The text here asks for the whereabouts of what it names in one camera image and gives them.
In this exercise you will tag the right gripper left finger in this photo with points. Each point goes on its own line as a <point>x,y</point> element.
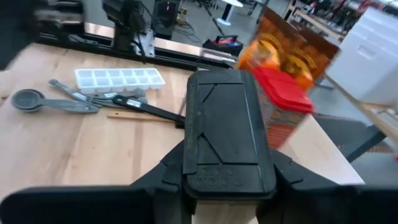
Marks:
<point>77,205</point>

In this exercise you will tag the wooden desk with grey legs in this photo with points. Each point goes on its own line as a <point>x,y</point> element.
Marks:
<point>357,132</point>

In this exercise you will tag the black crate with red device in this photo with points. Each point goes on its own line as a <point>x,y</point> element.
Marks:
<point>224,42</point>

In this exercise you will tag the orange taco seasoning packet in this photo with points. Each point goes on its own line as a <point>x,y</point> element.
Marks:
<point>261,53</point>

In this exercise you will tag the black aluminium table frame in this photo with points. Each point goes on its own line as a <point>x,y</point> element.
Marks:
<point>177,59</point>

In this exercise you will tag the orange carton with red lid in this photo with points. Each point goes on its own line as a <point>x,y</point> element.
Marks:
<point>311,53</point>

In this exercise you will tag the wooden shelf with black legs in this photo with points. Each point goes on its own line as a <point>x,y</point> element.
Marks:
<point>320,155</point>

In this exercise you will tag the red-lidded spice tin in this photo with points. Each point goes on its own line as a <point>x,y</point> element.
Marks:
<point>283,90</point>

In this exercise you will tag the wooden stick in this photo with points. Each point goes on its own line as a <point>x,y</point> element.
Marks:
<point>133,116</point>

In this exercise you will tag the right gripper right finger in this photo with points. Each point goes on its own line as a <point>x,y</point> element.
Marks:
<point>326,207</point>

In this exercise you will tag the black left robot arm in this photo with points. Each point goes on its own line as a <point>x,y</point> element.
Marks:
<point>124,25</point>

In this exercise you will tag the large grey measuring spoon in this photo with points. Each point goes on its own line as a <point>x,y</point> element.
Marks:
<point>28,100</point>

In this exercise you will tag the white storage box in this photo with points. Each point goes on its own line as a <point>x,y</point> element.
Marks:
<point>367,62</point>

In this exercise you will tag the black measuring spoon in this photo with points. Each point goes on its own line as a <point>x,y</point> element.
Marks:
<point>149,109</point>

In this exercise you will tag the white ice cube tray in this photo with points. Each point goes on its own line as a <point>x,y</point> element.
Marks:
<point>118,79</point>

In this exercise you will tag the black computer tower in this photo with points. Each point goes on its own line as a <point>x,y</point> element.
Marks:
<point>166,18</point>

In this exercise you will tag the white pedestal table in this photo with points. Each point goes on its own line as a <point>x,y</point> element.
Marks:
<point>228,12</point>

